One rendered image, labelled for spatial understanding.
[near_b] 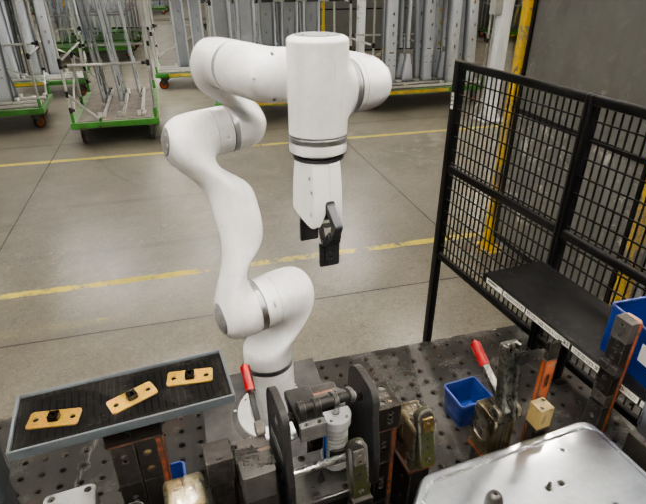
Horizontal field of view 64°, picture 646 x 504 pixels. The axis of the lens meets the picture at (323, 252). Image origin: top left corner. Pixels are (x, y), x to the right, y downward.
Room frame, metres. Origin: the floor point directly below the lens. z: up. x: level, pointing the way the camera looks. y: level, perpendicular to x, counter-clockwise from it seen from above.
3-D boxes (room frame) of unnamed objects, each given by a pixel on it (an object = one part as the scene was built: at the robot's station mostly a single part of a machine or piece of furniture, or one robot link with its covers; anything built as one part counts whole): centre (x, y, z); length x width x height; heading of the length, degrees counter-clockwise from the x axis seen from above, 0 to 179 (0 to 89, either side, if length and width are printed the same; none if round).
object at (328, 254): (0.68, -0.01, 1.47); 0.03 x 0.03 x 0.07; 21
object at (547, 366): (0.80, -0.45, 0.95); 0.03 x 0.01 x 0.50; 111
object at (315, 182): (0.73, 0.01, 1.56); 0.10 x 0.07 x 0.11; 21
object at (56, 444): (0.69, 0.35, 1.16); 0.37 x 0.14 x 0.02; 111
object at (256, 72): (0.85, 0.04, 1.69); 0.30 x 0.16 x 0.09; 34
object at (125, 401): (0.69, 0.34, 1.17); 0.08 x 0.04 x 0.01; 132
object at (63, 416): (0.64, 0.46, 1.17); 0.08 x 0.04 x 0.01; 98
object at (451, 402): (1.09, -0.41, 0.74); 0.11 x 0.10 x 0.09; 111
